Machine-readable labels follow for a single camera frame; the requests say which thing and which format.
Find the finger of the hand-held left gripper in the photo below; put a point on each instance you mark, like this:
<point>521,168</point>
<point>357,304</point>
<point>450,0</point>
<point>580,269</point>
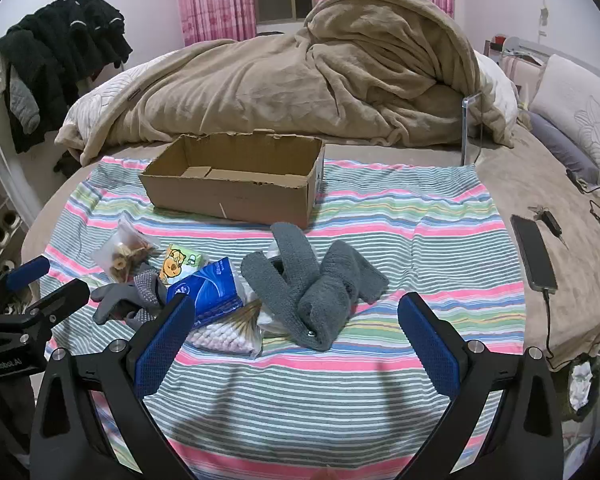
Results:
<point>27,271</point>
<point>60,299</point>

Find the bunch of keys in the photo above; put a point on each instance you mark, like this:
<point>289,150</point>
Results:
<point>550,220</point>

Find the brown cardboard box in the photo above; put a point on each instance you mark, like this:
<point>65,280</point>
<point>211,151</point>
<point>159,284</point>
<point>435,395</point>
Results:
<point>240,180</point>

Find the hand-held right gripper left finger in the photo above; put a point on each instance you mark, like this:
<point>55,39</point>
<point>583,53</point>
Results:
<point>161,345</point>

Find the grey knit gloves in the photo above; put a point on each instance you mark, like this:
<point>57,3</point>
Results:
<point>130,297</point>

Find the bedside bin with white trash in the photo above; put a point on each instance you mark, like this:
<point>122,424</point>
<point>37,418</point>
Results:
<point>577,385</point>

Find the pile of black clothes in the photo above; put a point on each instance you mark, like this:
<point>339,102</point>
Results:
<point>65,45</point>

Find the blue tissue pack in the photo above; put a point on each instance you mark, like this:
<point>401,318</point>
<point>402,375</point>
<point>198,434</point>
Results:
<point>207,287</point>

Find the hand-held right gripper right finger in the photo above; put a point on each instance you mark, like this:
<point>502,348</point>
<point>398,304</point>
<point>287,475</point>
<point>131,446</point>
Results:
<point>430,345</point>

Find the bag of cotton swabs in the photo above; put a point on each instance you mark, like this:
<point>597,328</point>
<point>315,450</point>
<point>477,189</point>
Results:
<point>225,335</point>

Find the cartoon bear snack packet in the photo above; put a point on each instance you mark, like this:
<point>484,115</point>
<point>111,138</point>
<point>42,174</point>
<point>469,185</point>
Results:
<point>180,262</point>

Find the striped pastel cloth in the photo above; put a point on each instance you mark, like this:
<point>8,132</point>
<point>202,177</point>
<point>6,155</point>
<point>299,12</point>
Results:
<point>430,250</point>

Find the clear bag of snacks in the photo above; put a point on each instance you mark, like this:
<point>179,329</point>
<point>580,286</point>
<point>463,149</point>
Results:
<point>122,255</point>

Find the grey padded garment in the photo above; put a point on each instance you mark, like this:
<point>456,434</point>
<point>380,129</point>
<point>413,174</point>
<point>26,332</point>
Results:
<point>24,102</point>

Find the beige fleece blanket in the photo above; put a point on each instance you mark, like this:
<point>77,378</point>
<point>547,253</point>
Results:
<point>330,75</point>

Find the grey fluffy socks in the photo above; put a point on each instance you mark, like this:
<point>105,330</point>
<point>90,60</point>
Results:
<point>310,285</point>

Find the white patterned quilt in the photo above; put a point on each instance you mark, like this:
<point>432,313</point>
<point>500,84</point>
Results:
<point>92,105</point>

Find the grey pillow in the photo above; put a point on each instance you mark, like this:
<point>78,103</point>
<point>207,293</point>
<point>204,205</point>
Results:
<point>560,145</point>

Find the beige floral pillow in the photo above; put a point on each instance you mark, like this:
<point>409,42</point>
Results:
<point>580,110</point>

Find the black smartphone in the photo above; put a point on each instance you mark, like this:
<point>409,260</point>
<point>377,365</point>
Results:
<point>532,252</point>

